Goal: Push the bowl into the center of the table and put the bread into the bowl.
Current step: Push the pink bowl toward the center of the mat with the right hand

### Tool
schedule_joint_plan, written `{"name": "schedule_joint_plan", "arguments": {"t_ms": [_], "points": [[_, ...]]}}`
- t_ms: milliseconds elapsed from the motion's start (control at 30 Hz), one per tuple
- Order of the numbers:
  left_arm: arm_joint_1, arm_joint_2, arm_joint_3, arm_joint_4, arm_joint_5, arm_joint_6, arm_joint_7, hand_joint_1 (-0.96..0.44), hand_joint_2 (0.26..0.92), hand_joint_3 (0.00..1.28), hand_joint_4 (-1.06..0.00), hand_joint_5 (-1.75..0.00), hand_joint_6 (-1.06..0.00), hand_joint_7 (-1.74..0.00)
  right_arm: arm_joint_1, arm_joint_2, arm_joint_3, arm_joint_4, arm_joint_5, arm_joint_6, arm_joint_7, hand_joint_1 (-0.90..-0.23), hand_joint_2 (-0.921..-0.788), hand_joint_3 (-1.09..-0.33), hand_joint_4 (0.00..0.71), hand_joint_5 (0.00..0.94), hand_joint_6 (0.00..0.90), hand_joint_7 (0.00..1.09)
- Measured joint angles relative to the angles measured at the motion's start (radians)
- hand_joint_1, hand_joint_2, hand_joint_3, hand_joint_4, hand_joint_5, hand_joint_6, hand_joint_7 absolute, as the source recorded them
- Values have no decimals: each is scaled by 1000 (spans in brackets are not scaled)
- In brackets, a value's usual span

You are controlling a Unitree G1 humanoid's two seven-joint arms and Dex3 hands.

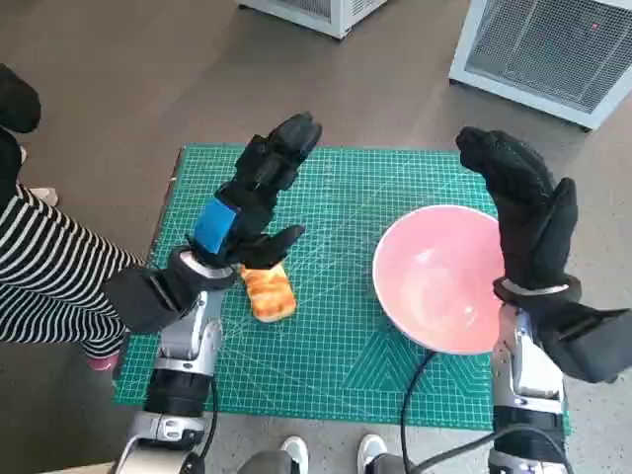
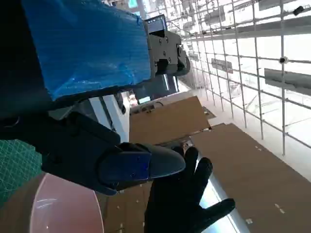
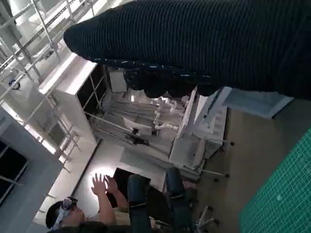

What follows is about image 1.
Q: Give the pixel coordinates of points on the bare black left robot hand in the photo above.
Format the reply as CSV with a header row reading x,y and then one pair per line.
x,y
257,217

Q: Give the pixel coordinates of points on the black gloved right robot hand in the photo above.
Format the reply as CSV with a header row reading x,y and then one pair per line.
x,y
523,217

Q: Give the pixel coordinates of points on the long braided toy bread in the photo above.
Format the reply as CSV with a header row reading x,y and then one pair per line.
x,y
271,298

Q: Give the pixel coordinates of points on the pink bowl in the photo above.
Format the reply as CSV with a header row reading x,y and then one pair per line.
x,y
434,276

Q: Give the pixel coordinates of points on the green cutting mat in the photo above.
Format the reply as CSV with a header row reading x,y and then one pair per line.
x,y
336,222

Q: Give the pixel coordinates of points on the large white mesh cabinet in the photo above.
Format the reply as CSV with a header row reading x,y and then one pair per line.
x,y
538,49

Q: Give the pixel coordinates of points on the person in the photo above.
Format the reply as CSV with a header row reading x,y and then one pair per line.
x,y
49,257

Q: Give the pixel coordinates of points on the beige shoe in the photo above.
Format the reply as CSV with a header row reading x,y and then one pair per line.
x,y
47,194

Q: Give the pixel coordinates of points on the pink shoe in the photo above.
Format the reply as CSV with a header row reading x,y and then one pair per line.
x,y
103,364

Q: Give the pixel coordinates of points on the small white mesh cabinet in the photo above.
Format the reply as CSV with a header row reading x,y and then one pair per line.
x,y
316,12

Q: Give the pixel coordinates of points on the white shoe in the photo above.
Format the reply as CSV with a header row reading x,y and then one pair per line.
x,y
294,451
371,451

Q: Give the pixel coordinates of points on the dark grey leg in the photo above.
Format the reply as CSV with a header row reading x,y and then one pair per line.
x,y
390,466
264,464

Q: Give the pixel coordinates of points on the beige box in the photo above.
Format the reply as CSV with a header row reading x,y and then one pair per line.
x,y
59,469

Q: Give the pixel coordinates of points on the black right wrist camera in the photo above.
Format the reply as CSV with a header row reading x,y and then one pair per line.
x,y
587,340

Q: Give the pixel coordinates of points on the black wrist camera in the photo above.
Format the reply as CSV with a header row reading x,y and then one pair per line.
x,y
143,301
587,340

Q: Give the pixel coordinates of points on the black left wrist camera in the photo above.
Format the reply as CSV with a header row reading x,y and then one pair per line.
x,y
143,301

